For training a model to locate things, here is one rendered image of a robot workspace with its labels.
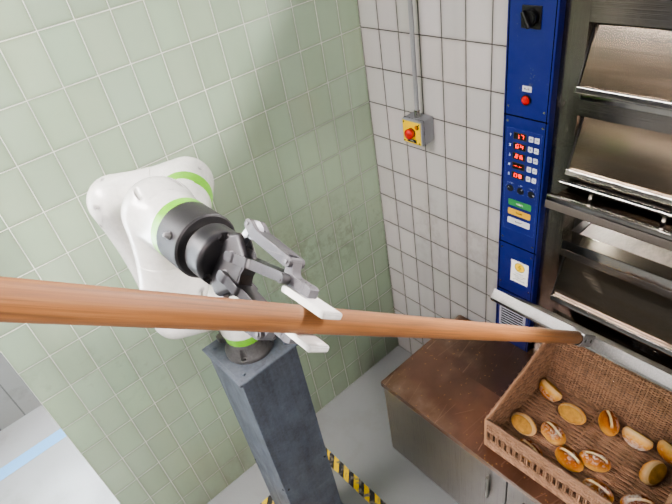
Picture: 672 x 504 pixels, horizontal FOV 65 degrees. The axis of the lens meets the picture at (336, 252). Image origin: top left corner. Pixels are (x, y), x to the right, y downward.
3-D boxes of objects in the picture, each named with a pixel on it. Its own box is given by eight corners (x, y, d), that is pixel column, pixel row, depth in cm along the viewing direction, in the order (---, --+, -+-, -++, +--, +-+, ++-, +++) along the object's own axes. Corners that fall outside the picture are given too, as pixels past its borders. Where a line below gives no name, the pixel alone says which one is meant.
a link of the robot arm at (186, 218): (141, 258, 70) (163, 193, 69) (213, 268, 79) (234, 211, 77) (161, 276, 66) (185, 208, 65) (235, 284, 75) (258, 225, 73)
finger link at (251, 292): (219, 266, 64) (214, 276, 65) (266, 321, 58) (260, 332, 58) (244, 270, 67) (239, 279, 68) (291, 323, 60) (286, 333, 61)
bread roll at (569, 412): (579, 430, 186) (584, 428, 190) (587, 414, 184) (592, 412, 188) (553, 414, 192) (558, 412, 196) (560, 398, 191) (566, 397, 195)
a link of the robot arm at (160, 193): (101, 177, 77) (171, 159, 83) (119, 252, 83) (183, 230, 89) (142, 208, 67) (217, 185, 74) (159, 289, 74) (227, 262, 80)
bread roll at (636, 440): (654, 442, 173) (645, 456, 173) (657, 443, 178) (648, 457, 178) (623, 423, 180) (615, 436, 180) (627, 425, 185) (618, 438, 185)
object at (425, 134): (415, 134, 210) (413, 110, 204) (434, 140, 204) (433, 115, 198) (402, 141, 207) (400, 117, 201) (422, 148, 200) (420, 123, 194)
